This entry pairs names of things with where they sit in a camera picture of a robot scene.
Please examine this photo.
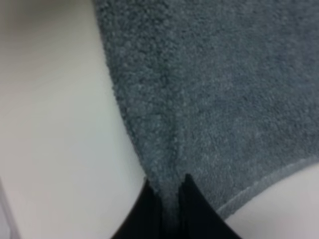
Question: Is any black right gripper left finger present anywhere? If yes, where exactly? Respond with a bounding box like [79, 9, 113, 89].
[112, 181, 169, 239]

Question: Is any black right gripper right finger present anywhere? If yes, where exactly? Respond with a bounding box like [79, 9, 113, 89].
[178, 174, 240, 239]

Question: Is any grey towel with orange stripes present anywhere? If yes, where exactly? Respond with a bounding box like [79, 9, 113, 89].
[94, 0, 319, 230]

